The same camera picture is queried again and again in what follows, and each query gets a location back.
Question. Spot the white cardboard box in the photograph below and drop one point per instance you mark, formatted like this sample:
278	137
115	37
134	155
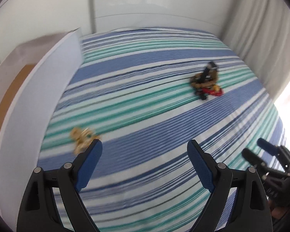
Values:
33	101

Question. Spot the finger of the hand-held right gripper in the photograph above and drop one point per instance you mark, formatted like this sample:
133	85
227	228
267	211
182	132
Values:
252	157
268	146

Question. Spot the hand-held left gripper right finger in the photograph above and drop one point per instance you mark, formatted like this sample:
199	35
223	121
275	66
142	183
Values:
201	166

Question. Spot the white curtain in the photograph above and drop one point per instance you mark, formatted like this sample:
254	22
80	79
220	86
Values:
261	33

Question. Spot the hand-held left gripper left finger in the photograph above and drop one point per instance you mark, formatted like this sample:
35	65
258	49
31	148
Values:
89	166

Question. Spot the blue green striped tablecloth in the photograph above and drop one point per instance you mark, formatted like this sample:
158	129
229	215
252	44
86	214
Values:
147	101

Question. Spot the white glossy cabinet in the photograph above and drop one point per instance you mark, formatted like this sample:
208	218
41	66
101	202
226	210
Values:
135	2

